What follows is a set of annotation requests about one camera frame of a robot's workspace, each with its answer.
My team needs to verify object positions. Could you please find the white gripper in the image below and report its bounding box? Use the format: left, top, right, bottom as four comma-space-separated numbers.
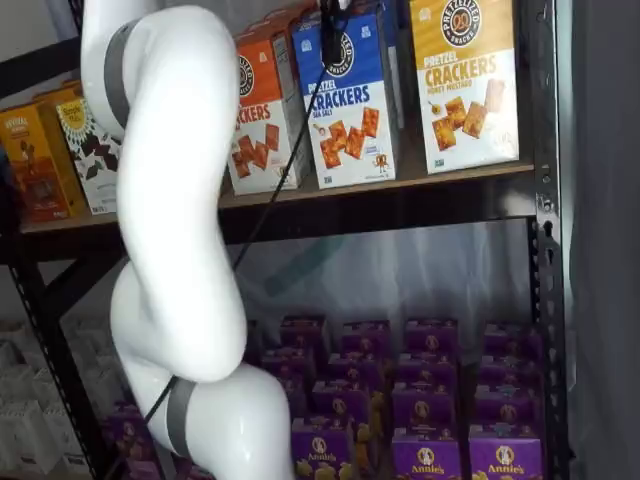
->
319, 0, 353, 64

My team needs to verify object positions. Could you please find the blue Pretzelized sea salt box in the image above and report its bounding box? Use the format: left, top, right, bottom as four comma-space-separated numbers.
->
377, 0, 406, 132
292, 9, 401, 190

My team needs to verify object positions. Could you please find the yellow Pretzelized honey mustard box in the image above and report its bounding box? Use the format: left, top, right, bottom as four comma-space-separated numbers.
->
408, 0, 521, 176

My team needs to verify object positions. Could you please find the wooden shelf board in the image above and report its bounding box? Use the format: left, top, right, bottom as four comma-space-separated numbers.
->
19, 134, 536, 235

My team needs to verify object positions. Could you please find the Simple Mills Sweet Thins box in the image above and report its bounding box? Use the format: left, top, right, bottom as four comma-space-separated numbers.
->
54, 97, 124, 216

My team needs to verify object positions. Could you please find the orange snack box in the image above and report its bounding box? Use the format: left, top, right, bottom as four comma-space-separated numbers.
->
32, 82, 85, 114
0, 103, 90, 224

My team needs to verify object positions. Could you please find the black metal shelf rack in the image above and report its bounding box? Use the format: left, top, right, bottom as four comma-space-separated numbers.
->
0, 0, 574, 480

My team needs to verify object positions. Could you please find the white paper bag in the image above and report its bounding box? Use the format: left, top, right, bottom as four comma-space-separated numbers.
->
0, 362, 39, 406
0, 399, 49, 474
42, 402, 91, 471

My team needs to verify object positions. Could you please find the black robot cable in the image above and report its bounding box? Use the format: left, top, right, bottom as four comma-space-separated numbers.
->
143, 0, 334, 424

